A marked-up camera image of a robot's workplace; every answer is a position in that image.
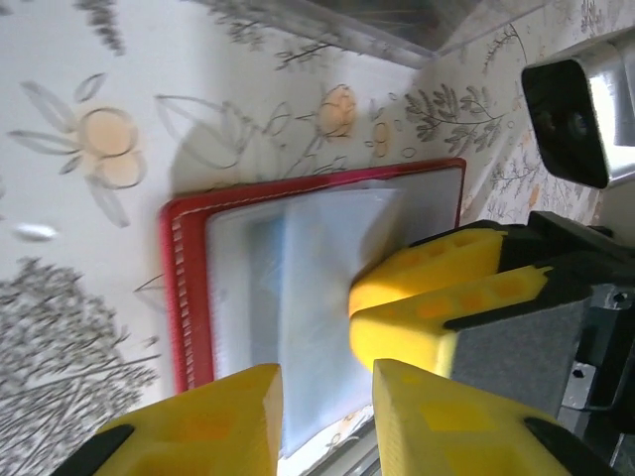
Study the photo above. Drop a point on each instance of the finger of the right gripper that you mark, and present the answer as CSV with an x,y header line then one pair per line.
x,y
446,327
446,258

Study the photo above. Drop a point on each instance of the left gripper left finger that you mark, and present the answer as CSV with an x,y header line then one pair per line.
x,y
208,426

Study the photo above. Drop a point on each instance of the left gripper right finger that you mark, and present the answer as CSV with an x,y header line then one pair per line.
x,y
446,431

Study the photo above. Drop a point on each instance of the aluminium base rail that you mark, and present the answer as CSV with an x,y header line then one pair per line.
x,y
347,451

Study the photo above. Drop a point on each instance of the black silver camera mount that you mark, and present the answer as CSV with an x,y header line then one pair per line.
x,y
565,119

